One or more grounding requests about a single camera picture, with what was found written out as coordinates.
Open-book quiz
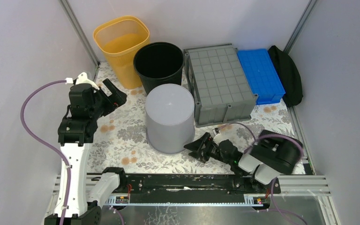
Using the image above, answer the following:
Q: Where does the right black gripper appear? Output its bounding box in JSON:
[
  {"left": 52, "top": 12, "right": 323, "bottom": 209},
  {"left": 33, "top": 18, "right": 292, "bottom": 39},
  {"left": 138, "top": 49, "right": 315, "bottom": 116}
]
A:
[{"left": 184, "top": 132, "right": 232, "bottom": 165}]

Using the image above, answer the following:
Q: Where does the grey plastic waste bin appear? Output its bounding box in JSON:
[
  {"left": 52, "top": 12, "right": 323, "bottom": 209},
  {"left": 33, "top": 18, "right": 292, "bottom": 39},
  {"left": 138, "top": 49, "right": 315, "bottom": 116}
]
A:
[{"left": 145, "top": 84, "right": 195, "bottom": 155}]

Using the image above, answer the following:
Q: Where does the black plastic waste bin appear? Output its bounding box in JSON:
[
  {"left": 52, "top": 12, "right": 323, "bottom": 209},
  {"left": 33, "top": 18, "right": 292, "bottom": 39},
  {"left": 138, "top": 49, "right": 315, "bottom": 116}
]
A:
[{"left": 133, "top": 42, "right": 185, "bottom": 94}]

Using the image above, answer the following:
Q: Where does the large grey plastic crate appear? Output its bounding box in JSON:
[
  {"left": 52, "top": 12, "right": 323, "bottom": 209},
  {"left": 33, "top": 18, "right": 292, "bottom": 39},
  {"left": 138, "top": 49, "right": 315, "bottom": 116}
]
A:
[{"left": 184, "top": 44, "right": 257, "bottom": 127}]

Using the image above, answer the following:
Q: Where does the yellow slatted waste bin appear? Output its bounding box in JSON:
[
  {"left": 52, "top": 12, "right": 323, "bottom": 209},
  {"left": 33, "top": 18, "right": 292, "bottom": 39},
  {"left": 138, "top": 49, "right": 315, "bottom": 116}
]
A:
[{"left": 93, "top": 15, "right": 150, "bottom": 90}]

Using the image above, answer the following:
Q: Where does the blue plastic divided crate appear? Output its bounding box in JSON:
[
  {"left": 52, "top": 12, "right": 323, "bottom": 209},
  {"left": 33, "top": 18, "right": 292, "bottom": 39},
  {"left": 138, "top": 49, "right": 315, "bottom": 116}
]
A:
[{"left": 237, "top": 49, "right": 285, "bottom": 105}]

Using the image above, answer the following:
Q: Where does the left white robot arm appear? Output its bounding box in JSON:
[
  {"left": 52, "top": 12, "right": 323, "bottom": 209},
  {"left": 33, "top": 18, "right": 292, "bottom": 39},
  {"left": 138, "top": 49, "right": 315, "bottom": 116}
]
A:
[{"left": 44, "top": 79, "right": 127, "bottom": 225}]

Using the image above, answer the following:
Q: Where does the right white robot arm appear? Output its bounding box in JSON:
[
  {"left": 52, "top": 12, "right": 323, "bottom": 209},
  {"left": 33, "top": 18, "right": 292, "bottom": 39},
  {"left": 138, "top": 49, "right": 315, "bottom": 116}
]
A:
[{"left": 184, "top": 130, "right": 303, "bottom": 193}]

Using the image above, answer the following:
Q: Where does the floral patterned table mat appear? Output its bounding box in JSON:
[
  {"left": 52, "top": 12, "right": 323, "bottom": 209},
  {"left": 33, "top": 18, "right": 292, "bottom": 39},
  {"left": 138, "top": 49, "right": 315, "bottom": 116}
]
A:
[{"left": 69, "top": 61, "right": 307, "bottom": 175}]

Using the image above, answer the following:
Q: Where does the black cloth bundle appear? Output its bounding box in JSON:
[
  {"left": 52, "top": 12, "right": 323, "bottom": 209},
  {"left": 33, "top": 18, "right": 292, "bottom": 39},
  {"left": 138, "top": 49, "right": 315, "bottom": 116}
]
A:
[{"left": 268, "top": 45, "right": 303, "bottom": 107}]

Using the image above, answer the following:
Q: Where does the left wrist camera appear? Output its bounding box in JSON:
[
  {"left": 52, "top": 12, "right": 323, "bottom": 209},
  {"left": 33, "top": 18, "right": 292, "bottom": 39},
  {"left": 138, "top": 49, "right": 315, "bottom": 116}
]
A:
[{"left": 65, "top": 72, "right": 100, "bottom": 90}]

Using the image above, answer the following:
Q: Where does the aluminium frame base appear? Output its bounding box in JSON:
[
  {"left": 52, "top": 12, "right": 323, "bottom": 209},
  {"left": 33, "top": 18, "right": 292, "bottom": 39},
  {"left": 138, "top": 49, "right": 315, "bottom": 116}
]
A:
[{"left": 45, "top": 173, "right": 342, "bottom": 225}]

